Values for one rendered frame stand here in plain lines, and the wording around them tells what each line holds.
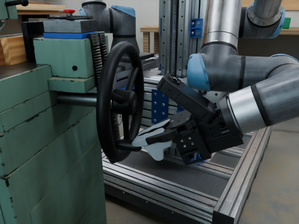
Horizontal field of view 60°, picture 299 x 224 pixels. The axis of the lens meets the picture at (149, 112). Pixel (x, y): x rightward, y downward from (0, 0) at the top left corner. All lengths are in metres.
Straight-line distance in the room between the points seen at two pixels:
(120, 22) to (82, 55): 0.69
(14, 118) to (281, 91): 0.49
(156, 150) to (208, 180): 0.92
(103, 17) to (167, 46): 0.33
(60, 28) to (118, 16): 0.67
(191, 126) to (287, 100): 0.16
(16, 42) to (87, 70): 0.19
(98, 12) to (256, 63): 0.90
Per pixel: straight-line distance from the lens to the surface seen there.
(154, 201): 1.35
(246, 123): 0.45
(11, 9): 0.76
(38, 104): 0.64
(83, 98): 0.66
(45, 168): 0.70
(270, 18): 1.04
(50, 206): 0.75
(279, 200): 1.76
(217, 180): 1.43
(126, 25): 1.30
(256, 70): 0.53
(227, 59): 0.54
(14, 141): 0.59
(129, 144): 0.56
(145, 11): 3.99
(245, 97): 0.45
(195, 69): 0.53
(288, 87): 0.44
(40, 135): 0.66
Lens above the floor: 1.01
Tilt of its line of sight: 21 degrees down
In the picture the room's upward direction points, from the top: straight up
